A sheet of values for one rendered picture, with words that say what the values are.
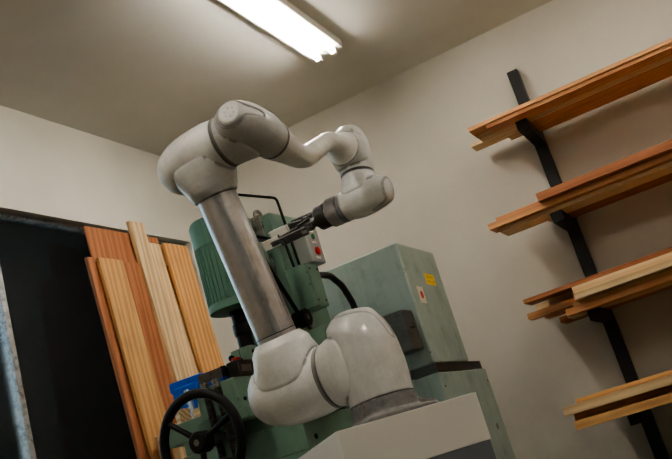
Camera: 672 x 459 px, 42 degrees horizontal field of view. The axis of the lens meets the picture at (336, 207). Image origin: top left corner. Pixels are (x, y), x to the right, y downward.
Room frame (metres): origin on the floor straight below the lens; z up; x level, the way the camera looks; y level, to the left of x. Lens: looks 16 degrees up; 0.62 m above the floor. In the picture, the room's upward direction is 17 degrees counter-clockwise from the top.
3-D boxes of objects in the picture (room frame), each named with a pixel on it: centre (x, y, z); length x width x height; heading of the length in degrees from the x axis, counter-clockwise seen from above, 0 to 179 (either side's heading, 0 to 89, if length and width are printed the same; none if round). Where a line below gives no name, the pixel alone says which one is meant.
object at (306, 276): (2.89, 0.17, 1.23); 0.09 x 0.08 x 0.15; 155
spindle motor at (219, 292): (2.76, 0.40, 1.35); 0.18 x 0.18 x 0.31
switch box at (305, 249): (2.99, 0.14, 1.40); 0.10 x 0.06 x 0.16; 155
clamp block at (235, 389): (2.58, 0.46, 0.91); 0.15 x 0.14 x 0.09; 65
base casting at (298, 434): (2.87, 0.35, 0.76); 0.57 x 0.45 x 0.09; 155
